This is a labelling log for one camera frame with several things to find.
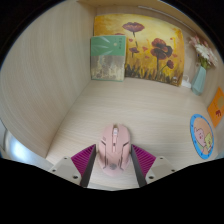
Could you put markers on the green and beige book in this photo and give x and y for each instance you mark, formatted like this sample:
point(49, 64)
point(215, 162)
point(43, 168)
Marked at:
point(108, 56)

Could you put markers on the yellow poppy flower painting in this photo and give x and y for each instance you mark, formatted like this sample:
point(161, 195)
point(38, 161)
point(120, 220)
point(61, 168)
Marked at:
point(150, 50)

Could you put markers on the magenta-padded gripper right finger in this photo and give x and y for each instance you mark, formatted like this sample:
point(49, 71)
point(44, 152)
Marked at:
point(156, 166)

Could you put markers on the pale teal faceted vase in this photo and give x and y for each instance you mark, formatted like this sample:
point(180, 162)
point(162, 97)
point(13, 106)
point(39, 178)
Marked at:
point(199, 81)

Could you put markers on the pink computer mouse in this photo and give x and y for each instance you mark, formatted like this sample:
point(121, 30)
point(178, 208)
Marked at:
point(114, 150)

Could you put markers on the orange book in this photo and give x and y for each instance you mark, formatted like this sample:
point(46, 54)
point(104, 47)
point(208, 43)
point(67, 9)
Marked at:
point(217, 106)

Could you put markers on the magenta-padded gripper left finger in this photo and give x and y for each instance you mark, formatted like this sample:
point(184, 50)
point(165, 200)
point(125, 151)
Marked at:
point(66, 168)

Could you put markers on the white power strip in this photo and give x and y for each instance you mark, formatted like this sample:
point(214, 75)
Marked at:
point(186, 82)

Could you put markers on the white and pink flower bouquet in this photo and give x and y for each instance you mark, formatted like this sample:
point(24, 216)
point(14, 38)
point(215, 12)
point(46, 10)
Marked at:
point(204, 51)

